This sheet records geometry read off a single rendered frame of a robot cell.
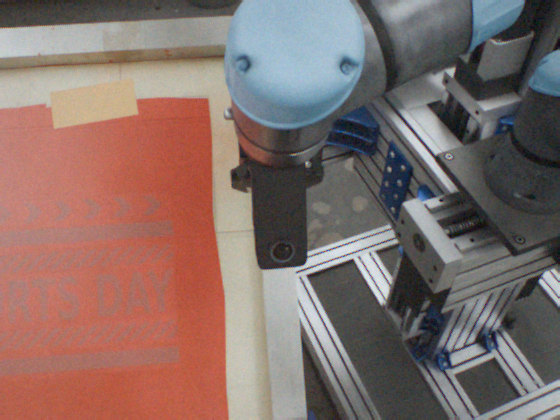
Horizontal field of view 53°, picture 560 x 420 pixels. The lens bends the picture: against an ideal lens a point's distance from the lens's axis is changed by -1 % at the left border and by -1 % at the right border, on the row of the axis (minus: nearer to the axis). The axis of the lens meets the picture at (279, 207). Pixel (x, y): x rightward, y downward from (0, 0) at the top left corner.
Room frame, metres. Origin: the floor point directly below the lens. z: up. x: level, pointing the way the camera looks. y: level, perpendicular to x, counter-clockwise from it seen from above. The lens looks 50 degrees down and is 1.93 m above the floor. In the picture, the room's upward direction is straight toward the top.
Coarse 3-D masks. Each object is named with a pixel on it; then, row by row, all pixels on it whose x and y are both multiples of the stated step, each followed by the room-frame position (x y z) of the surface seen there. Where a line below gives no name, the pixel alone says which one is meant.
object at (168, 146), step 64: (64, 128) 0.53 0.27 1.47; (128, 128) 0.53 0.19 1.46; (192, 128) 0.53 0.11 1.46; (64, 192) 0.46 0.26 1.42; (128, 192) 0.46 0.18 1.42; (192, 192) 0.46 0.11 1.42; (192, 256) 0.40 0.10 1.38; (192, 320) 0.33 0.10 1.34; (64, 384) 0.27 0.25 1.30; (128, 384) 0.27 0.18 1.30; (192, 384) 0.27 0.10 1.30
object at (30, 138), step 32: (0, 128) 0.52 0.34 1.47; (32, 128) 0.52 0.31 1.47; (0, 160) 0.49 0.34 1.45; (32, 160) 0.49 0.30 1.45; (0, 192) 0.45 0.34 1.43; (32, 192) 0.46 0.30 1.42; (0, 384) 0.26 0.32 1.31; (32, 384) 0.26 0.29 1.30; (0, 416) 0.23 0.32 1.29; (32, 416) 0.23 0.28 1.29
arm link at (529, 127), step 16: (544, 64) 0.64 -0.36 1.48; (544, 80) 0.62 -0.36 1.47; (528, 96) 0.64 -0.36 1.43; (544, 96) 0.61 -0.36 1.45; (528, 112) 0.62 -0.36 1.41; (544, 112) 0.60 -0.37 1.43; (528, 128) 0.61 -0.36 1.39; (544, 128) 0.59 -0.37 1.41; (528, 144) 0.60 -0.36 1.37; (544, 144) 0.59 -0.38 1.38
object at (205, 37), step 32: (0, 32) 0.60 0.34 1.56; (32, 32) 0.60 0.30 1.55; (64, 32) 0.60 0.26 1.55; (96, 32) 0.60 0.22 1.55; (128, 32) 0.60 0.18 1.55; (160, 32) 0.61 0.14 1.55; (192, 32) 0.61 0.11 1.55; (224, 32) 0.61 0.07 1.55; (0, 64) 0.58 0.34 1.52; (32, 64) 0.59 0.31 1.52; (64, 64) 0.59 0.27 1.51; (288, 288) 0.35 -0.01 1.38; (288, 320) 0.32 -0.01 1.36; (288, 352) 0.29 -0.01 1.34; (288, 384) 0.26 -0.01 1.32; (288, 416) 0.23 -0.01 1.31
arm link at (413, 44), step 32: (384, 0) 0.30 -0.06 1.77; (416, 0) 0.30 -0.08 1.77; (448, 0) 0.30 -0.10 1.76; (480, 0) 0.30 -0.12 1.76; (512, 0) 0.31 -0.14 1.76; (384, 32) 0.28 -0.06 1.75; (416, 32) 0.29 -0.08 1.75; (448, 32) 0.29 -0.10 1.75; (480, 32) 0.30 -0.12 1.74; (416, 64) 0.28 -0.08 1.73
